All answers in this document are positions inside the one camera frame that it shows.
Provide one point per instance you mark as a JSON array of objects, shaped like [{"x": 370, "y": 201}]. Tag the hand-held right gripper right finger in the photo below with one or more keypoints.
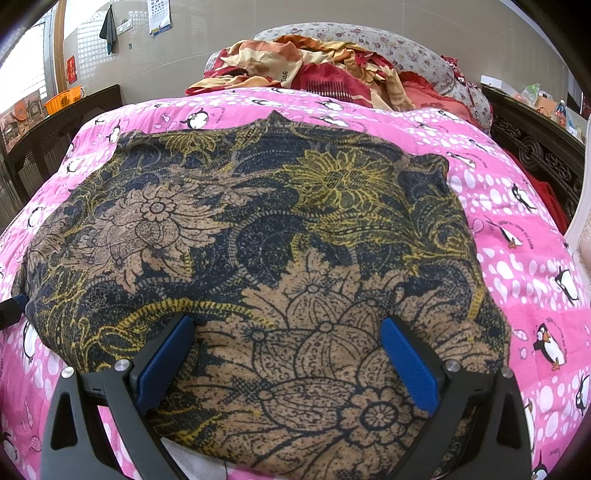
[{"x": 408, "y": 364}]

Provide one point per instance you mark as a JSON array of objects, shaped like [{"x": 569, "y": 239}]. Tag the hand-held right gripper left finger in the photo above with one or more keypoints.
[{"x": 166, "y": 360}]

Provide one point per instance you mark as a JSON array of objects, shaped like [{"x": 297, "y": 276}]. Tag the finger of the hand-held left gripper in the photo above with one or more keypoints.
[{"x": 11, "y": 314}]

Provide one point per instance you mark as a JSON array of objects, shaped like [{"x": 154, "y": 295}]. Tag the brown floral print shirt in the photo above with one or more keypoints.
[{"x": 277, "y": 230}]

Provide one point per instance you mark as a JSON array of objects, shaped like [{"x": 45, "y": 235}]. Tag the pink penguin print blanket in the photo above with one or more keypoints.
[{"x": 508, "y": 258}]

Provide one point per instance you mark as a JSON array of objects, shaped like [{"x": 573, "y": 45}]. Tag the red bed sheet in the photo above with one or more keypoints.
[{"x": 540, "y": 194}]

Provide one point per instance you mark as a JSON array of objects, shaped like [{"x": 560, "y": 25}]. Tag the orange plastic basket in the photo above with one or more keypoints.
[{"x": 64, "y": 101}]

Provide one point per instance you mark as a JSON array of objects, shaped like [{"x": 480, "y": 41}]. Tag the white upholstered chair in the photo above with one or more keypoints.
[{"x": 582, "y": 230}]

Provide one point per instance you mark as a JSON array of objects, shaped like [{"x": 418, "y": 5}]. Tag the red paper sign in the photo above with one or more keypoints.
[{"x": 71, "y": 69}]

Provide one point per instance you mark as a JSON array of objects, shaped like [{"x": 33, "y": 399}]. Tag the dark carved wooden headboard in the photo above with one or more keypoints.
[{"x": 531, "y": 138}]

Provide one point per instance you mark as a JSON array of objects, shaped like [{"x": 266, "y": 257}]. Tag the white flat box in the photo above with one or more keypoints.
[{"x": 491, "y": 82}]

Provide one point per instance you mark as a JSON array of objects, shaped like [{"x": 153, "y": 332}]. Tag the blue bottle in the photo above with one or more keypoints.
[{"x": 561, "y": 110}]

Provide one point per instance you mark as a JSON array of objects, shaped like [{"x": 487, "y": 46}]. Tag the green plastic bag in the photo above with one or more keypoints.
[{"x": 532, "y": 91}]

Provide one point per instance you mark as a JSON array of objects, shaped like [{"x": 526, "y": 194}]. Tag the dark hanging cloth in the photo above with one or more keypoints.
[{"x": 109, "y": 27}]

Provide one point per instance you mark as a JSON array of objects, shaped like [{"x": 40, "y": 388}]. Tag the red and yellow floral quilt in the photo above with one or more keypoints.
[{"x": 323, "y": 69}]

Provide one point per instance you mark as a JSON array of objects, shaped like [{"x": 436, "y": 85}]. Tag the grey floral pillow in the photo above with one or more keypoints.
[{"x": 406, "y": 50}]

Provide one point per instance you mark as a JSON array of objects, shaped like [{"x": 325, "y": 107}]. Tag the wall calendar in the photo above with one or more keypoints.
[{"x": 159, "y": 16}]

